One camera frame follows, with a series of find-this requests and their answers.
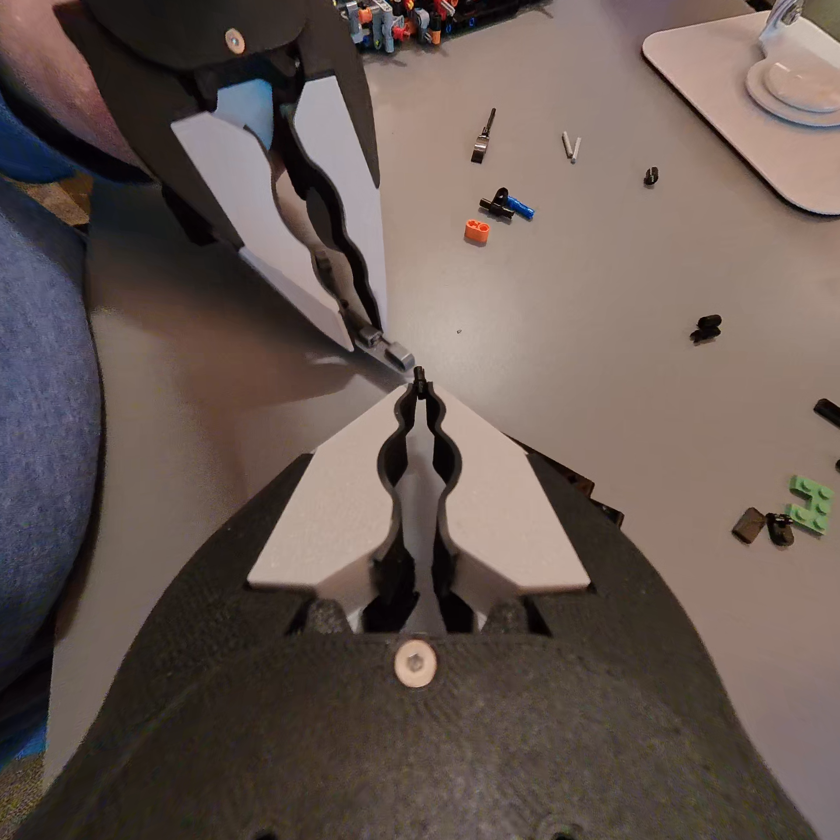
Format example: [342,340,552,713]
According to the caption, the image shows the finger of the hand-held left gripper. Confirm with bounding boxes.
[171,110,360,353]
[281,74,388,336]

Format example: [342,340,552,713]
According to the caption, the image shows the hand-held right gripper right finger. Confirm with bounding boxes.
[423,382,593,634]

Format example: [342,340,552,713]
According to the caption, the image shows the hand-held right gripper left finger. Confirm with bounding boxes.
[246,384,421,634]

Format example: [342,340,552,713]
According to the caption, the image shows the grey curved lego panel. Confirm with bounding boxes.
[314,248,416,375]

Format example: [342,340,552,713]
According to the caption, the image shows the person's left forearm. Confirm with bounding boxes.
[0,92,83,188]

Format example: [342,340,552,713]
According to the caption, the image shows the black lego axle with lever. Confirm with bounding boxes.
[470,108,497,165]

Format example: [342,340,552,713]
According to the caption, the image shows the lego car chassis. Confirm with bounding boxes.
[335,0,555,55]

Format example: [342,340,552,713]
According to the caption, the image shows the green lego plate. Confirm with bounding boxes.
[786,475,836,536]

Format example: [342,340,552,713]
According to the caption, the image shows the person's left hand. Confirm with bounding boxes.
[0,0,142,165]

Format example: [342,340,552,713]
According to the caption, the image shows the white rounded pad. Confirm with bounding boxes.
[642,12,840,216]

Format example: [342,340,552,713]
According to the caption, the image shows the white stand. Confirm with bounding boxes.
[746,0,840,127]

